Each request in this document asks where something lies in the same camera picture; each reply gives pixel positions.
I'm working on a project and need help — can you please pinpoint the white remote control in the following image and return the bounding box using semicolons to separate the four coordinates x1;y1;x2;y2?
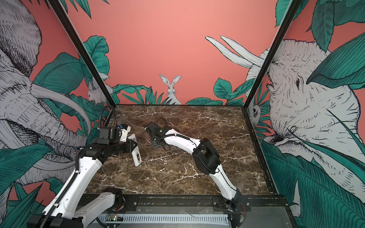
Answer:
128;134;142;167

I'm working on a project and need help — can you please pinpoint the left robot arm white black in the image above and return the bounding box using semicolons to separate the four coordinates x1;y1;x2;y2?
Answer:
27;124;137;228

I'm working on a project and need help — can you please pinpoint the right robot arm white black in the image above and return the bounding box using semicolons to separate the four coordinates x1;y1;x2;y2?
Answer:
145;127;245;211

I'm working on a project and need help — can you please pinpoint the small green circuit board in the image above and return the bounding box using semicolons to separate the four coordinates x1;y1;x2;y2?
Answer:
105;214;125;223

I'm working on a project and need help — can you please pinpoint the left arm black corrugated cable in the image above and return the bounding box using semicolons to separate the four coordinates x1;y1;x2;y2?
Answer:
98;105;118;129

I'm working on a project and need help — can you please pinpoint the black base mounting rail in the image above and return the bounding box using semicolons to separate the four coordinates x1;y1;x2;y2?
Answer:
119;194;288;212

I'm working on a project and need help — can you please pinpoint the white ribbed cable duct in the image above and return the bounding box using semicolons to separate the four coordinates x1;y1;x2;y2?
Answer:
98;214;230;226

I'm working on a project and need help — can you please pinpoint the left black frame post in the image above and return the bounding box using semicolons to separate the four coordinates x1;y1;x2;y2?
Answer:
48;0;116;107

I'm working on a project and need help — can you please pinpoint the black frame post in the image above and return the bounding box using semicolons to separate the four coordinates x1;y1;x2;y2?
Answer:
48;0;116;107
243;0;302;110

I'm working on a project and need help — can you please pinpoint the right black frame post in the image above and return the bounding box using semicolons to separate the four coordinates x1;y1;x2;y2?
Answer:
243;0;302;110

